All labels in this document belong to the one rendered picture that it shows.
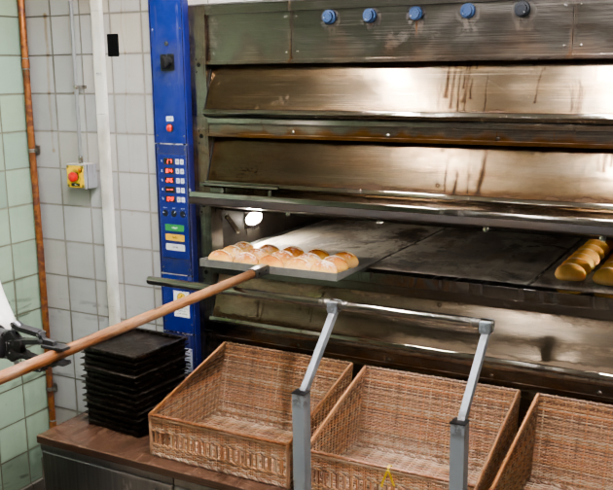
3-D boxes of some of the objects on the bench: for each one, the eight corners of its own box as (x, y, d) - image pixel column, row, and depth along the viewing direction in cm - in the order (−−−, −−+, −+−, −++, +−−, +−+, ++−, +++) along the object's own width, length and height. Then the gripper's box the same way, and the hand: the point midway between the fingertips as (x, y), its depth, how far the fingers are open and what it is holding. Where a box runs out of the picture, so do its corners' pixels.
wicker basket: (226, 406, 339) (223, 339, 334) (356, 434, 313) (356, 361, 307) (146, 455, 298) (142, 379, 292) (289, 492, 271) (288, 408, 266)
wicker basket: (531, 470, 283) (535, 390, 278) (722, 510, 256) (730, 423, 251) (484, 540, 242) (486, 447, 237) (704, 597, 215) (714, 494, 209)
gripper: (5, 308, 225) (75, 320, 214) (10, 367, 228) (79, 382, 217) (-18, 315, 218) (54, 329, 208) (-13, 376, 222) (57, 392, 211)
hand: (55, 354), depth 214 cm, fingers closed on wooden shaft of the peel, 3 cm apart
